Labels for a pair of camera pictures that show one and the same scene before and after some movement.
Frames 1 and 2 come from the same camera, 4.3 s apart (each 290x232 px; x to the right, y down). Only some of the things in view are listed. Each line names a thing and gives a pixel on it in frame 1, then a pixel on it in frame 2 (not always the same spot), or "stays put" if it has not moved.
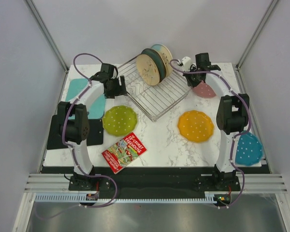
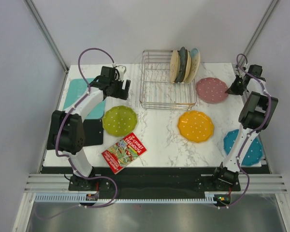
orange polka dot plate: [195, 126] stays put
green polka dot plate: [120, 120] stays put
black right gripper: [192, 84] to [232, 90]
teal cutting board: [97, 110] stays put
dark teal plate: [162, 68] to [182, 65]
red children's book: [123, 152] stays put
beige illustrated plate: [148, 69] to [174, 66]
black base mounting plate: [155, 181] stays put
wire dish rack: [156, 101] to [157, 91]
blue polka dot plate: [249, 150] stays put
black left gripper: [121, 90] stays put
